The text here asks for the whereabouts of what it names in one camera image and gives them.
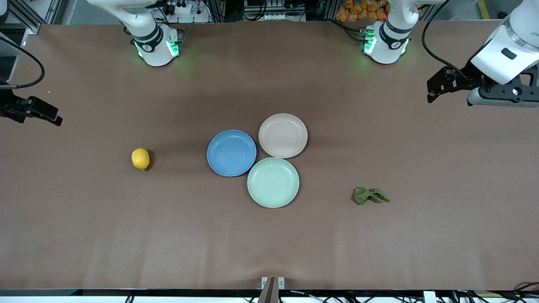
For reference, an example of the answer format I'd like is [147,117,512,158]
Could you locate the aluminium frame profile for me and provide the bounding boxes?
[8,0,59,35]

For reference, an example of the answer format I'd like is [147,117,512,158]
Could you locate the grey metal side box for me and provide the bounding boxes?
[0,32,27,82]

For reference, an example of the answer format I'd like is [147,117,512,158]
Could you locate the beige pink plate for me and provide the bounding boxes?
[258,113,308,159]

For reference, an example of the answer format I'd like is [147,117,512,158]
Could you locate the pale green plate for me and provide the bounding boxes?
[247,157,300,208]

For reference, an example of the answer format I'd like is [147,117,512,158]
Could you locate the small metal edge bracket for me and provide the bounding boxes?
[261,276,286,291]

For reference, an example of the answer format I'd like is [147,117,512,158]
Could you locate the green lettuce leaf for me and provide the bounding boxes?
[353,186,390,206]

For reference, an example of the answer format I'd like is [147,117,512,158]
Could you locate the black base cable bundle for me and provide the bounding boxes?
[328,19,367,43]

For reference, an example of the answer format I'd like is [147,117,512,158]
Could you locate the orange bagged items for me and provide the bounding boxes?
[336,0,390,21]

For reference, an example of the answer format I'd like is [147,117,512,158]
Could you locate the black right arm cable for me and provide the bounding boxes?
[0,34,45,89]

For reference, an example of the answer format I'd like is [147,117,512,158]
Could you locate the grey mount bar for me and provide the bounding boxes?
[258,276,276,303]

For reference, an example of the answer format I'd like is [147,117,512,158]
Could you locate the brown table cover sheet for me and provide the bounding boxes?
[0,20,539,291]

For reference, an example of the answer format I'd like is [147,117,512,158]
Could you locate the blue plate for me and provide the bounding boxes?
[206,130,257,177]

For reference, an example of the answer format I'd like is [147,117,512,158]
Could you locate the yellow lemon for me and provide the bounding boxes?
[131,148,150,171]

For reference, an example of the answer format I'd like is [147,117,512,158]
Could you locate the white power strip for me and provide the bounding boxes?
[162,0,198,15]

